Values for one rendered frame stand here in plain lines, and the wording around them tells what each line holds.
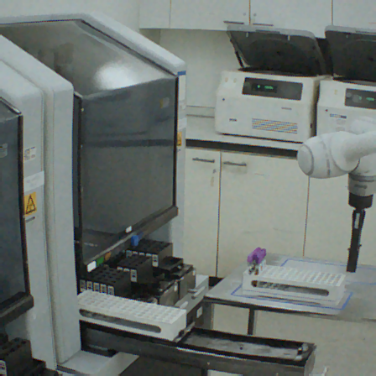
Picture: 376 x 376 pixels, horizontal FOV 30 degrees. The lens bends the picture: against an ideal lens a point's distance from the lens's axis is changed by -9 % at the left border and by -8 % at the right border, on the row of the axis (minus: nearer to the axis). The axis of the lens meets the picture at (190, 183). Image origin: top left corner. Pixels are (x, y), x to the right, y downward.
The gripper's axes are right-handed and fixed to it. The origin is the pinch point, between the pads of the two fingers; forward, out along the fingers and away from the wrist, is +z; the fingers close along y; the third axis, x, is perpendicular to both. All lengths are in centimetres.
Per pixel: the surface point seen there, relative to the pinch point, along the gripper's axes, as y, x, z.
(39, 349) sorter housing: 66, -65, 8
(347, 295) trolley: 0.4, 0.2, 11.7
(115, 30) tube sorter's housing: -22, -84, -57
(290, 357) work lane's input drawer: 41.6, -8.9, 11.1
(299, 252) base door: -188, -45, 78
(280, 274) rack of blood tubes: 3.3, -20.9, 6.1
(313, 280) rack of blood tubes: 6.0, -10.5, 5.5
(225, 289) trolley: 5.0, -36.5, 12.6
